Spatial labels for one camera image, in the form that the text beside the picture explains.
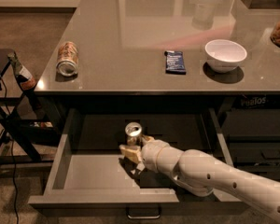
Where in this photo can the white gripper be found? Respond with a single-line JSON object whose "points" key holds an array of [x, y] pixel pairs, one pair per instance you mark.
{"points": [[150, 154]]}

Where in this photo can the silver blue redbull can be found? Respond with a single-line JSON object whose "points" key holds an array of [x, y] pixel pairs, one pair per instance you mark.
{"points": [[133, 132]]}

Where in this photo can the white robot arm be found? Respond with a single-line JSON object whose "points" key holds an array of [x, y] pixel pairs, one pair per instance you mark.
{"points": [[201, 173]]}

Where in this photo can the open grey top drawer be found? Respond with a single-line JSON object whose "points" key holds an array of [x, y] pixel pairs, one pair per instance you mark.
{"points": [[89, 176]]}

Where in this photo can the orange soda can lying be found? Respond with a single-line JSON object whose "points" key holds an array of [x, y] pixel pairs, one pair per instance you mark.
{"points": [[67, 59]]}

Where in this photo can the blue snack bar wrapper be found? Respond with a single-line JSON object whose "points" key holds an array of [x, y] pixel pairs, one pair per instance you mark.
{"points": [[174, 62]]}

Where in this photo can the dark storage drawers unit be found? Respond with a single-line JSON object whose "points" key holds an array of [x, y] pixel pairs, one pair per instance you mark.
{"points": [[251, 126]]}

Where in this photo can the black side stand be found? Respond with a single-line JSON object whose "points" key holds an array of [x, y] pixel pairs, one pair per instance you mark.
{"points": [[22, 125]]}

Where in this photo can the white bowl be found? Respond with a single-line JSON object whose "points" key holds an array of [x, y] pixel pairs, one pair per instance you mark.
{"points": [[224, 55]]}

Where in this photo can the glass bottle with label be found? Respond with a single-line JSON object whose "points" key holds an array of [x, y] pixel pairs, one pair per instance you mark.
{"points": [[25, 81]]}

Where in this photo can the metal drawer handle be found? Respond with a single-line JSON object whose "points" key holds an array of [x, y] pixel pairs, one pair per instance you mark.
{"points": [[138, 213]]}

